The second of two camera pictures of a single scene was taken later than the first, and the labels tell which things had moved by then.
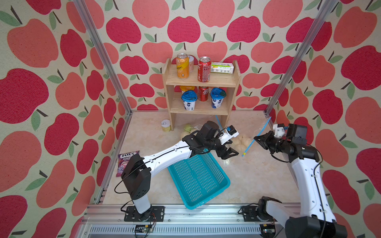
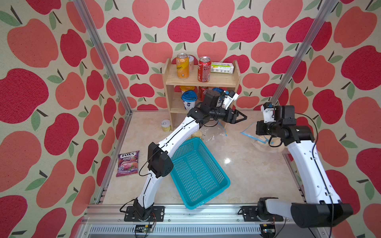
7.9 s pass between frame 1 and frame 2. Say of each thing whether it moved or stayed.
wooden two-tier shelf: stayed
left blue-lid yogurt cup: stayed
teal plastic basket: stayed
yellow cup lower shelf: stayed
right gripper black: moved
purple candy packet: stayed
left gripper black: moved
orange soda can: stayed
